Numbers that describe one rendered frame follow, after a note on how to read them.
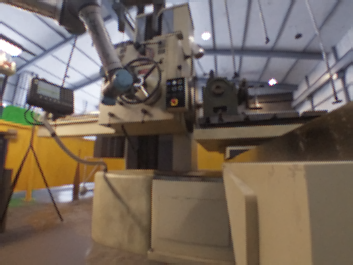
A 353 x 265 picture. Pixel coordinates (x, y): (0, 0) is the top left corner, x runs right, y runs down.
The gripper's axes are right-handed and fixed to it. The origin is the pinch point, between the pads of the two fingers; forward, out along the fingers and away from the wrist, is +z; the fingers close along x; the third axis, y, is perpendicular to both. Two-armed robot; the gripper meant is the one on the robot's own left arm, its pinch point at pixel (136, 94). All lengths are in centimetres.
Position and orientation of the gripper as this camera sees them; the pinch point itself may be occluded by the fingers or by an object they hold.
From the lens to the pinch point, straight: 105.6
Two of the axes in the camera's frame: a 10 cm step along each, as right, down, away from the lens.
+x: 3.2, 9.0, -3.0
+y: -9.0, 3.9, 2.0
